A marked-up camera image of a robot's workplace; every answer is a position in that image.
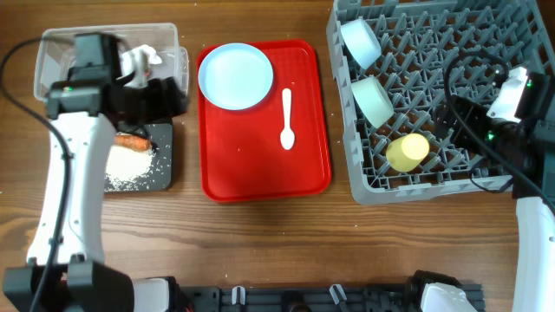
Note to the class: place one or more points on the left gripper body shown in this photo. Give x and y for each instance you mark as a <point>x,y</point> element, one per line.
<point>149,104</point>

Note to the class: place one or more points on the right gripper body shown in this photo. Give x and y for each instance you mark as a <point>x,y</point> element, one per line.
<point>492,129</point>

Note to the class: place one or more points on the orange carrot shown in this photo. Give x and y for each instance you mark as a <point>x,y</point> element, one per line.
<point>132,142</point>

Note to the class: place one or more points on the white napkin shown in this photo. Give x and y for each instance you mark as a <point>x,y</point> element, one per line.
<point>140,62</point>

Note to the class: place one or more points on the white rice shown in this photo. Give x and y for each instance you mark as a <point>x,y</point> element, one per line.
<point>131,171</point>

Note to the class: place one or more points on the yellow plastic cup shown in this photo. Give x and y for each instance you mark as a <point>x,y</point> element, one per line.
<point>406,153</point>

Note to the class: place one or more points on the green bowl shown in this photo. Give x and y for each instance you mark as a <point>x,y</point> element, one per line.
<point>373,101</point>

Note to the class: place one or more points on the large light blue plate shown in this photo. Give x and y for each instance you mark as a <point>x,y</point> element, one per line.
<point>235,76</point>

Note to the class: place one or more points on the light blue bowl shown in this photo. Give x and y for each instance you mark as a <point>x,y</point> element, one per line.
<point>361,42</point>

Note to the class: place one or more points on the white plastic spoon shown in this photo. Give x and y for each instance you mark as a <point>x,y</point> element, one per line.
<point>287,136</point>

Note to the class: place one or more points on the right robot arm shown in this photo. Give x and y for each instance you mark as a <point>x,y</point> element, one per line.
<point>518,133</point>

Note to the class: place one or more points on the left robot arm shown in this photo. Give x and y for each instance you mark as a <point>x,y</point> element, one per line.
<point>65,268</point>

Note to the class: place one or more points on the black plastic tray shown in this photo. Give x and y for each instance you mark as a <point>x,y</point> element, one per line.
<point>160,135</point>

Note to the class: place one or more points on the clear plastic bin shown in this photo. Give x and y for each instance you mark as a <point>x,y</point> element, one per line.
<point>57,61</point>

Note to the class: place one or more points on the red serving tray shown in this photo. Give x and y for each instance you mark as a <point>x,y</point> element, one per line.
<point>240,153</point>

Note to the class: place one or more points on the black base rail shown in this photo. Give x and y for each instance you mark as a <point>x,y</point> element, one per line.
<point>371,298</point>

